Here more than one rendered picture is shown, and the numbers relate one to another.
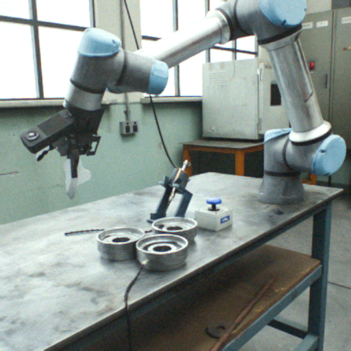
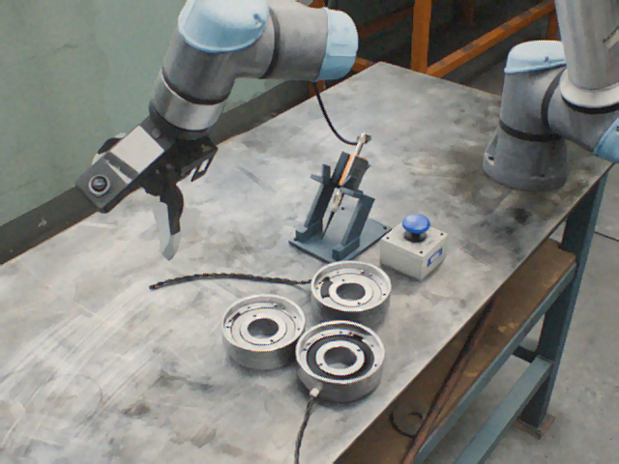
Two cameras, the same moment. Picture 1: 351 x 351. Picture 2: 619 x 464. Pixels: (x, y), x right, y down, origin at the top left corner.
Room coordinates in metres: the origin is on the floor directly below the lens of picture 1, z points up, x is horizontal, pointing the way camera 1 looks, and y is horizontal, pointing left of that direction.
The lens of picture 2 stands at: (0.10, 0.10, 1.46)
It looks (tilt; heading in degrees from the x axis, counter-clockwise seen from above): 35 degrees down; 358
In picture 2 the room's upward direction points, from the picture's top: 1 degrees counter-clockwise
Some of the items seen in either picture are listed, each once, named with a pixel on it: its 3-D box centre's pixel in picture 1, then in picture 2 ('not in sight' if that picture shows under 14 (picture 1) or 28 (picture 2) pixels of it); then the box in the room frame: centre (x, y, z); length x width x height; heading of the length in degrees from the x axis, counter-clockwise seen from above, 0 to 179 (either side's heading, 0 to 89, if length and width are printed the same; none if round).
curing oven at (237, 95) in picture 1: (251, 101); not in sight; (3.36, -0.61, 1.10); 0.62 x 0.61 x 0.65; 139
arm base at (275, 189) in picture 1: (282, 184); (529, 144); (1.21, -0.32, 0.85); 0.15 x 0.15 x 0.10
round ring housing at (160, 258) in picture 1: (162, 252); (339, 362); (0.74, 0.05, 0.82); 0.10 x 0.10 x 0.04
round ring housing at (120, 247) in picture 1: (120, 243); (263, 333); (0.79, 0.14, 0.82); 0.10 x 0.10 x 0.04
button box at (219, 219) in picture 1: (215, 216); (416, 246); (0.96, -0.08, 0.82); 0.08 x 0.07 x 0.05; 139
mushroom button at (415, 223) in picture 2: (213, 207); (415, 233); (0.96, -0.08, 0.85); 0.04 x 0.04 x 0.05
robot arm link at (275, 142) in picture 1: (284, 148); (543, 83); (1.21, -0.32, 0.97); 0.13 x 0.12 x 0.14; 29
